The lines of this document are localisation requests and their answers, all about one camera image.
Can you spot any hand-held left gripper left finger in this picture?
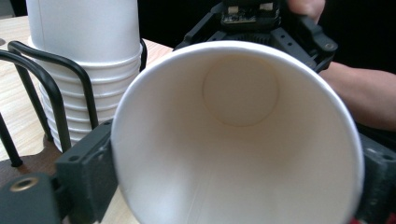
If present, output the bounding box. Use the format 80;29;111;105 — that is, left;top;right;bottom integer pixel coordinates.
55;119;120;224

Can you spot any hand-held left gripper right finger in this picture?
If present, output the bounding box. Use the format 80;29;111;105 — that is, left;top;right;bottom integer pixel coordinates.
354;133;396;224

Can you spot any black wire double cup holder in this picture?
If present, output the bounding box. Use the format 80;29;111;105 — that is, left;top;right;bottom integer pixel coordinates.
0;37;149;190

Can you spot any stack of white paper cups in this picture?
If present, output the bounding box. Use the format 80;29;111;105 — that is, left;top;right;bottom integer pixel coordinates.
25;0;144;153

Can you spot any single white paper cup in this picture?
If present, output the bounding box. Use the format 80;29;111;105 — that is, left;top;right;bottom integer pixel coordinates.
110;40;365;224

